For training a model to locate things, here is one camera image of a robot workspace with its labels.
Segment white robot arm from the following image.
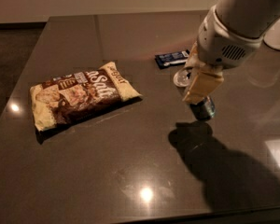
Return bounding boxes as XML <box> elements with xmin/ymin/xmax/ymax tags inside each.
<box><xmin>183</xmin><ymin>0</ymin><xmax>280</xmax><ymax>105</ymax></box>

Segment silver blue redbull can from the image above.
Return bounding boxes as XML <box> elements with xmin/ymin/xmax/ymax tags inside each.
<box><xmin>173</xmin><ymin>67</ymin><xmax>216</xmax><ymax>121</ymax></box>

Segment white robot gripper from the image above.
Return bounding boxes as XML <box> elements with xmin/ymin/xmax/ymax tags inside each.
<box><xmin>183</xmin><ymin>5</ymin><xmax>265</xmax><ymax>102</ymax></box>

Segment brown white snack bag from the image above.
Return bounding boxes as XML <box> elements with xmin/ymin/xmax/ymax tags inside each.
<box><xmin>30</xmin><ymin>62</ymin><xmax>141</xmax><ymax>132</ymax></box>

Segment dark blue candy bar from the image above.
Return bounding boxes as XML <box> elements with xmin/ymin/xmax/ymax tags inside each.
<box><xmin>155</xmin><ymin>49</ymin><xmax>189</xmax><ymax>69</ymax></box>

